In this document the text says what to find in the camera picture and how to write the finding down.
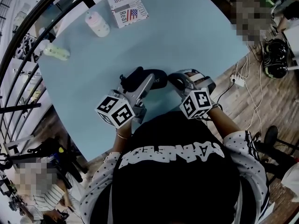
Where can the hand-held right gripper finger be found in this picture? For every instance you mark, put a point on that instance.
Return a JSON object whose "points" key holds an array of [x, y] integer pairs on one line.
{"points": [[177, 79]]}

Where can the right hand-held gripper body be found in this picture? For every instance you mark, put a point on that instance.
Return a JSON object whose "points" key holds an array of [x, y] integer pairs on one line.
{"points": [[197, 101]]}

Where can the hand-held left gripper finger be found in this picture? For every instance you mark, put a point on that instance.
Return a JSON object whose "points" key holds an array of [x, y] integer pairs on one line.
{"points": [[133, 79]]}

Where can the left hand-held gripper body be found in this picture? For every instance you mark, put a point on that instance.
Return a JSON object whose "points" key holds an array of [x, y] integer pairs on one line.
{"points": [[116, 112]]}

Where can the person's left forearm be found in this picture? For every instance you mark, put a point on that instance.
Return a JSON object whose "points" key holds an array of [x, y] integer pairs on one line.
{"points": [[121, 143]]}

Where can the person's right forearm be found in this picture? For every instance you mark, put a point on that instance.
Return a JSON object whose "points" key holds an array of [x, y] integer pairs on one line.
{"points": [[222, 122]]}

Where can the white power strip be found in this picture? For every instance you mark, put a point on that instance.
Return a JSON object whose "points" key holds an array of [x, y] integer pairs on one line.
{"points": [[237, 80]]}

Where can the pink and white bottle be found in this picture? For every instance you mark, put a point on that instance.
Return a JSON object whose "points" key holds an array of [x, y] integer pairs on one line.
{"points": [[98, 24]]}

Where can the white flag-print box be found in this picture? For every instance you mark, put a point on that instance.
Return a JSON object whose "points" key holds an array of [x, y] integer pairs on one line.
{"points": [[127, 7]]}

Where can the black stool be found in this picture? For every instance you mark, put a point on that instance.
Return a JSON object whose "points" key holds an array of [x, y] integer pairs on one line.
{"points": [[271, 134]]}

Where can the green and white bottle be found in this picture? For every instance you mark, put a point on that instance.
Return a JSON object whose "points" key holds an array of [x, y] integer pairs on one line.
{"points": [[56, 51]]}

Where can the person's black printed shirt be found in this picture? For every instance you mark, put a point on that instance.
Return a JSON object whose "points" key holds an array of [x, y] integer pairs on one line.
{"points": [[172, 183]]}

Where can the black metal railing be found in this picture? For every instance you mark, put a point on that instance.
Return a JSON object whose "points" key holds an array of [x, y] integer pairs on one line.
{"points": [[22, 55]]}

